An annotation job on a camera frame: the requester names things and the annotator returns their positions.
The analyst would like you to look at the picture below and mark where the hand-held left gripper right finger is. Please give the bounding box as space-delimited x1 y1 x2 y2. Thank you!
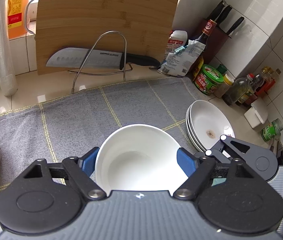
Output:
173 148 254 200

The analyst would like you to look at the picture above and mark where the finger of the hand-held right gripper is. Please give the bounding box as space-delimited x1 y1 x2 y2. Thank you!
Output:
197 134 257 167

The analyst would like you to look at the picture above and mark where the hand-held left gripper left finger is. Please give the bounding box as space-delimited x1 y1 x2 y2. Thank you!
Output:
23 146 107 200

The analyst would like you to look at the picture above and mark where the white floral plate brown stain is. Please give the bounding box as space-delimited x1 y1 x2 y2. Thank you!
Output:
187 100 235 152

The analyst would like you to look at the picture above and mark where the grey teal checked towel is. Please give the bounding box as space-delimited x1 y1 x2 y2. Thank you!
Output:
0 76 229 198

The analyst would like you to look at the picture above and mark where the white plastic box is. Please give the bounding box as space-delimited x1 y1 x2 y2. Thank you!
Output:
244 97 269 129

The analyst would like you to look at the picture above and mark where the green label glass jar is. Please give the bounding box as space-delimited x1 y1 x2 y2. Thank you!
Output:
261 118 283 142

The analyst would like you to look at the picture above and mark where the dark bottle red cap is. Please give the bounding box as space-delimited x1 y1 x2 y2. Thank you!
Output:
223 74 254 106

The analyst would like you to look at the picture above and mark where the yellow lid spice jar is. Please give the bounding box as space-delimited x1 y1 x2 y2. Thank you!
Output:
213 74 234 98

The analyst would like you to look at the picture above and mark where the yellow label bottle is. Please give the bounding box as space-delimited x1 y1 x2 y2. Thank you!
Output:
237 76 266 105

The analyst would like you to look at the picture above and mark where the green lid sauce jar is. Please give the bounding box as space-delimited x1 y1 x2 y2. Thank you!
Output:
194 64 225 95

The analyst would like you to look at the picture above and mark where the red label sauce bottle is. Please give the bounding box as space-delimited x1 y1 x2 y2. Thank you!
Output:
258 66 276 97

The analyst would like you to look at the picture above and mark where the crumpled white seasoning bag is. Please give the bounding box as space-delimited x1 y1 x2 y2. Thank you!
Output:
157 40 206 77

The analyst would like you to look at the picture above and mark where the dark brown knife block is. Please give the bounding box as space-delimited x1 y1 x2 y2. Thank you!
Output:
199 17 232 65

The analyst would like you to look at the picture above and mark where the dark soy sauce bottle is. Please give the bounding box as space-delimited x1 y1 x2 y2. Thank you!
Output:
190 19 218 79

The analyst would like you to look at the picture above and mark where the white red packet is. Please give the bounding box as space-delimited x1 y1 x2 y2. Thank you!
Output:
167 30 188 55

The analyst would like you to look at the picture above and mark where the bamboo cutting board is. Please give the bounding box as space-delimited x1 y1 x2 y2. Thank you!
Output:
24 0 181 76

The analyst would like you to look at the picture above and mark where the kitchen knife black handle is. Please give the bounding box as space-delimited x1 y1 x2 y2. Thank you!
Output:
46 47 161 71

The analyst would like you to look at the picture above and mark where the black handled knife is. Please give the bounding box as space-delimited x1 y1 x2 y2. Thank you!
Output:
218 4 233 28
226 16 245 35
208 0 226 22

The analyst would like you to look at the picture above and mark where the metal wire rack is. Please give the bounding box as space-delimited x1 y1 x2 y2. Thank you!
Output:
68 31 133 94

